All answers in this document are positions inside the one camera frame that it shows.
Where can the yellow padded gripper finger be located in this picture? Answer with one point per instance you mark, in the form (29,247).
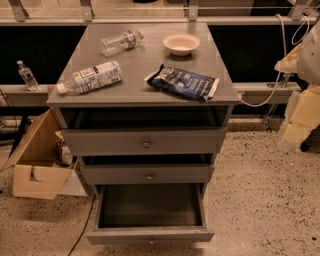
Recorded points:
(302,116)

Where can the grey bottom drawer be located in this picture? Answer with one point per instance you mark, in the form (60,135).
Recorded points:
(150,213)

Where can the grey drawer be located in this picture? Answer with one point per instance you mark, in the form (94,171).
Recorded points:
(146,169)
(150,213)
(144,140)

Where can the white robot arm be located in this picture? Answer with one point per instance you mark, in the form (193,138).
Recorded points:
(304,59)

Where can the grey drawer cabinet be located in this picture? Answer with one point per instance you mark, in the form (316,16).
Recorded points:
(134,103)

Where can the grey middle drawer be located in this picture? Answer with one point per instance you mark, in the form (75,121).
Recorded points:
(146,169)

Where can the grey top drawer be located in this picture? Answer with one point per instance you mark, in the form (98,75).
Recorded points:
(144,140)

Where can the metal stand pole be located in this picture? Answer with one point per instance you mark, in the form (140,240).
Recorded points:
(272,107)

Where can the blue chip bag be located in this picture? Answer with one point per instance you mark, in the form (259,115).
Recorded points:
(187,84)

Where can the white paper bowl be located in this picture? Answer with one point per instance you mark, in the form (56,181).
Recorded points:
(181,44)

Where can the clear empty water bottle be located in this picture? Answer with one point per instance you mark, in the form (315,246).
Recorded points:
(125,40)

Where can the white labelled plastic bottle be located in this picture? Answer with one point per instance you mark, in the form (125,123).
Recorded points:
(91,79)

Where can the open cardboard box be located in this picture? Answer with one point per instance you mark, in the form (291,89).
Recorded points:
(36,175)

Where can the small standing water bottle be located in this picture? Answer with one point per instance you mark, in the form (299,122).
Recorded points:
(27,76)

